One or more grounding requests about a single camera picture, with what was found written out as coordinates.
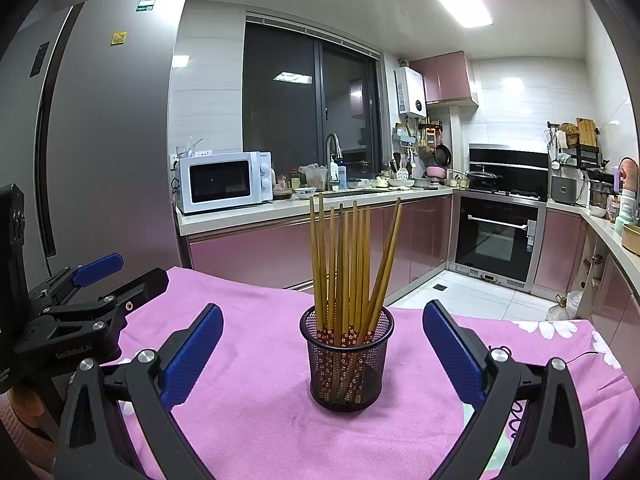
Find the mint green containers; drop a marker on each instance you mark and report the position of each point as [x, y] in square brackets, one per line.
[626, 215]

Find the person's left forearm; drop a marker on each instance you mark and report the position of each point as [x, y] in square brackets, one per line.
[25, 425]

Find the white water heater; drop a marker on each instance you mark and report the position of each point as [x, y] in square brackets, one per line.
[411, 91]

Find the kitchen sink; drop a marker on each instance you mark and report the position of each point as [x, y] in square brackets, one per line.
[350, 192]

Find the clear plastic bag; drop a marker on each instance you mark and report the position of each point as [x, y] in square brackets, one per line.
[315, 175]

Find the pink upper cabinet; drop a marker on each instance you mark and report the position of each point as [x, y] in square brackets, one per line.
[445, 77]

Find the silver refrigerator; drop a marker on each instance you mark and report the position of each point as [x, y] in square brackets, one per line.
[110, 135]

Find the wall socket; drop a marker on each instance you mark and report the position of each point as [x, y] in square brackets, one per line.
[174, 162]

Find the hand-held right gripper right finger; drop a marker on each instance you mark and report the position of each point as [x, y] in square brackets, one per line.
[452, 355]

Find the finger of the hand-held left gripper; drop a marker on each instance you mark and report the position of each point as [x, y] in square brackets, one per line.
[97, 267]
[140, 287]

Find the black range hood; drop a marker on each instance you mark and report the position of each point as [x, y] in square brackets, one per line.
[507, 165]

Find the built-in oven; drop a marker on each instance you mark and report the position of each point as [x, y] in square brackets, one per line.
[495, 240]

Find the pink side base cabinets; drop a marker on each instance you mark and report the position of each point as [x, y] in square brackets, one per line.
[565, 245]

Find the white microwave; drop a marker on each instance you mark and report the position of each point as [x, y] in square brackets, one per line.
[220, 182]

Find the ceiling light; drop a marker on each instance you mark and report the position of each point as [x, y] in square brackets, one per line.
[462, 5]

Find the bundle of wooden chopsticks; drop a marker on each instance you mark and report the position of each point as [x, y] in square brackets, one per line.
[345, 270]

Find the dark kitchen window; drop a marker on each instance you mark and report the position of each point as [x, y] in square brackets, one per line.
[300, 110]

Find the wooden cutting board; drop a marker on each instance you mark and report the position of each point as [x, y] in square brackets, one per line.
[586, 132]

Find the black mesh holder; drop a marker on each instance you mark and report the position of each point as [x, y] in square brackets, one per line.
[350, 385]

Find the purple cup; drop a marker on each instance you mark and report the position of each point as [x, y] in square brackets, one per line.
[616, 180]

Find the grey square appliance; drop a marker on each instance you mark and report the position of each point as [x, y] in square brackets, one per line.
[566, 187]

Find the gas hob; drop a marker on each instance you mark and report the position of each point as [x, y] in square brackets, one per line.
[515, 193]

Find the pink pot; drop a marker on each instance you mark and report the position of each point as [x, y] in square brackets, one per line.
[435, 172]

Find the black cooking pot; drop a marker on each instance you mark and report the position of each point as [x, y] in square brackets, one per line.
[482, 179]

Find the pink cloth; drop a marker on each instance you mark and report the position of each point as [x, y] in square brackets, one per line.
[270, 410]

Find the plastic bottle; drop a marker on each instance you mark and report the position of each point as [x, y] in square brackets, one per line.
[562, 310]

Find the patterned white bowl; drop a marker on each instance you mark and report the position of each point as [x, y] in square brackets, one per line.
[305, 193]

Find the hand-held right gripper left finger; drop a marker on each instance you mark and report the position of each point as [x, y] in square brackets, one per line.
[192, 360]

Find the blue and white soap bottle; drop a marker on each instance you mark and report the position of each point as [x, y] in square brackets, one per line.
[342, 176]

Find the steel kitchen faucet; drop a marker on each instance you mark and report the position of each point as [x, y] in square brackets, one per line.
[332, 152]

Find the black counter rack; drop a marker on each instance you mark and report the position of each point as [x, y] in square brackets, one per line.
[575, 152]

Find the round wooden basin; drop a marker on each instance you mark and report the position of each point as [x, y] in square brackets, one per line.
[632, 240]

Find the hanging black frying pan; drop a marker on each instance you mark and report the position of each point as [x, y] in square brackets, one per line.
[442, 156]

